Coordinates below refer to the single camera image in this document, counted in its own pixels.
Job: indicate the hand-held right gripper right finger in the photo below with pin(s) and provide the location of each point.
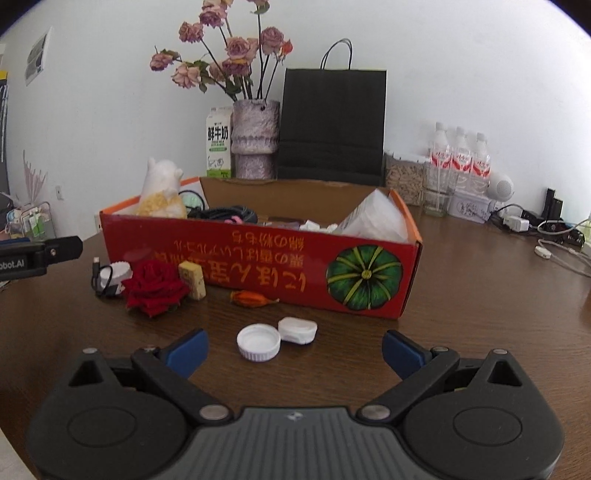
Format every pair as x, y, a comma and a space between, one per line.
402, 354

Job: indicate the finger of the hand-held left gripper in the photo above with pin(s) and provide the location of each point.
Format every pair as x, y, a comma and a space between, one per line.
64, 249

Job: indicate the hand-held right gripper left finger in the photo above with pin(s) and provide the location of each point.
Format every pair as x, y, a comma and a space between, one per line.
187, 351

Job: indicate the yellow sponge block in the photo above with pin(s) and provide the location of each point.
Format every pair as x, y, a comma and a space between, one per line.
193, 281

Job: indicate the white bottle cap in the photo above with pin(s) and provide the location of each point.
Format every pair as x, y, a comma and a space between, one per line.
258, 341

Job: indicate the red rose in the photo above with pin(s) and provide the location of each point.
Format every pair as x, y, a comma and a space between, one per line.
154, 286

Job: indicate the white contact lens case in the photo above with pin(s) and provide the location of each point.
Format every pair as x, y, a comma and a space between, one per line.
298, 330

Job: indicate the white bear plush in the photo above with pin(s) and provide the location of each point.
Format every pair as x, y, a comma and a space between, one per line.
159, 184

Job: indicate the red pumpkin print cardboard box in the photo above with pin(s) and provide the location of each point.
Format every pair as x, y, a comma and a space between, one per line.
277, 263

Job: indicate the clear plastic container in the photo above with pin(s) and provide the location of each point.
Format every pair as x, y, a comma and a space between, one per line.
374, 217

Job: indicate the clear seed container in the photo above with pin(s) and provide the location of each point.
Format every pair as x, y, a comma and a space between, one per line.
404, 177

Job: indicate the white crumpled tissue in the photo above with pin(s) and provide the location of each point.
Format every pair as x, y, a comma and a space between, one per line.
318, 226

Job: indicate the clear glass cup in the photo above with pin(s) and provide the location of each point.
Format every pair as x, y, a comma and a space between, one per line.
436, 203

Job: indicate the white printed tin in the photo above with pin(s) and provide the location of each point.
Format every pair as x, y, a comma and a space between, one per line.
468, 207

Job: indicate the white charger plug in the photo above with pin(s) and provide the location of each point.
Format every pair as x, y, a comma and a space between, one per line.
516, 224

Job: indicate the white green milk carton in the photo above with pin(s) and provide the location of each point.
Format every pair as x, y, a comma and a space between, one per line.
218, 143

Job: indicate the black power adapter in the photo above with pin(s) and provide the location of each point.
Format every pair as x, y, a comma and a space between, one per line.
530, 215

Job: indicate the white round speaker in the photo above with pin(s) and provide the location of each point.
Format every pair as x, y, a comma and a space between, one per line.
502, 187

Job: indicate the black upright device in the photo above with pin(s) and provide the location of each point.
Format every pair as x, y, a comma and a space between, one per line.
554, 203

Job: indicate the purple mottled vase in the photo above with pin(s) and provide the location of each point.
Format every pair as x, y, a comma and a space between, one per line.
256, 138

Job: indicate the black paper bag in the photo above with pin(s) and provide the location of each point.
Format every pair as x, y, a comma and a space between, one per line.
332, 120

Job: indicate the dried pink roses bouquet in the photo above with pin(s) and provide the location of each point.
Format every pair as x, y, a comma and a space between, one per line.
238, 48

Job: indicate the pink feather wall decoration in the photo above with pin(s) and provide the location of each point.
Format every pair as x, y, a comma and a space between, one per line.
34, 180

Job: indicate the wall poster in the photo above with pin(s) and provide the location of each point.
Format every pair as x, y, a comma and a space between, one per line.
38, 55

